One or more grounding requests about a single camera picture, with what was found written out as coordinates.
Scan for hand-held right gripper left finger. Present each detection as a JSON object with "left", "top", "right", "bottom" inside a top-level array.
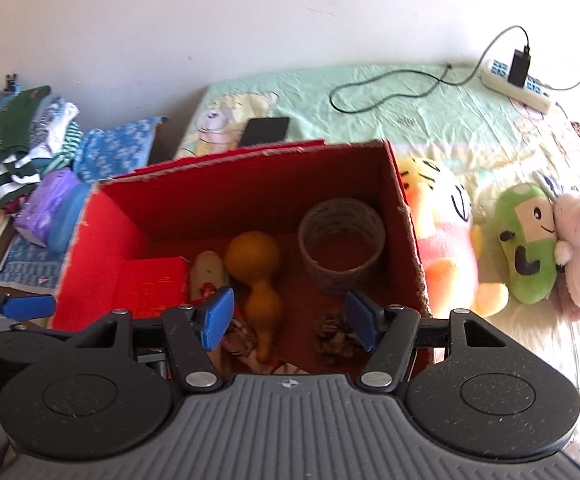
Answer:
[{"left": 67, "top": 287, "right": 235, "bottom": 395}]

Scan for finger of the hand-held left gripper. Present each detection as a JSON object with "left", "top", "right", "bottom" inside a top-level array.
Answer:
[
  {"left": 8, "top": 322, "right": 78, "bottom": 341},
  {"left": 0, "top": 289, "right": 58, "bottom": 321}
]

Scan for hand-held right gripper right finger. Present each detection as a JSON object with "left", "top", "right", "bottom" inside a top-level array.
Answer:
[{"left": 345, "top": 290, "right": 516, "bottom": 395}]

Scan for brown pine cone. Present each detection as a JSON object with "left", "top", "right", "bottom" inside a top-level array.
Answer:
[{"left": 314, "top": 312, "right": 371, "bottom": 366}]

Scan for wooden clappers with red ribbon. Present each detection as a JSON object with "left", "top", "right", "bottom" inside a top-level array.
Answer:
[{"left": 189, "top": 251, "right": 231, "bottom": 306}]

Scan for clear packing tape roll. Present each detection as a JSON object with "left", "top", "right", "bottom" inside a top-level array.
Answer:
[{"left": 298, "top": 197, "right": 387, "bottom": 297}]

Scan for orange gourd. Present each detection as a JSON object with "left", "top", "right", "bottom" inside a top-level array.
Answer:
[{"left": 224, "top": 231, "right": 285, "bottom": 363}]

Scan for small red gift box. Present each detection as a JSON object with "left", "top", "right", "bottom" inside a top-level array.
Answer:
[{"left": 114, "top": 256, "right": 191, "bottom": 321}]

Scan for large red cardboard box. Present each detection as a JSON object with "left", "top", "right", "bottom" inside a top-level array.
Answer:
[{"left": 50, "top": 139, "right": 433, "bottom": 376}]

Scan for blue patterned mat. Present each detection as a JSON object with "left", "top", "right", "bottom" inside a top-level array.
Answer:
[{"left": 0, "top": 235, "right": 68, "bottom": 295}]

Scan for blue plastic packet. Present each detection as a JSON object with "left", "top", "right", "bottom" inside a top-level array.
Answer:
[{"left": 48, "top": 183, "right": 91, "bottom": 254}]

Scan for yellow plush toy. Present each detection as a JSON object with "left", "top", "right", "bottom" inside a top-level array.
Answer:
[{"left": 397, "top": 155, "right": 511, "bottom": 318}]

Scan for purple packet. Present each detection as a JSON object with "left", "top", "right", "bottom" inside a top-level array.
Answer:
[{"left": 14, "top": 167, "right": 90, "bottom": 248}]

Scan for green plush toy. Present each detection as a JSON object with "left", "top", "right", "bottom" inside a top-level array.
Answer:
[{"left": 492, "top": 183, "right": 563, "bottom": 306}]

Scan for pile of folded clothes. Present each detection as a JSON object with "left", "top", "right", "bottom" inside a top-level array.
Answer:
[{"left": 0, "top": 75, "right": 85, "bottom": 208}]

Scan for blue patterned cloth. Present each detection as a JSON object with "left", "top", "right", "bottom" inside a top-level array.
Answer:
[{"left": 72, "top": 116, "right": 169, "bottom": 184}]

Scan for black phone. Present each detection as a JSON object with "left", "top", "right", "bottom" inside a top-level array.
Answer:
[{"left": 239, "top": 116, "right": 291, "bottom": 148}]

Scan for white power strip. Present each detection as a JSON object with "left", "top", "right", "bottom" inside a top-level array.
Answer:
[{"left": 480, "top": 57, "right": 553, "bottom": 115}]

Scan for black charger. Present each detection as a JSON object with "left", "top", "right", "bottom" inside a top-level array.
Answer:
[{"left": 507, "top": 47, "right": 532, "bottom": 88}]

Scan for black cable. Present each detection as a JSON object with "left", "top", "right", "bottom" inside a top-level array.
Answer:
[{"left": 329, "top": 25, "right": 531, "bottom": 115}]

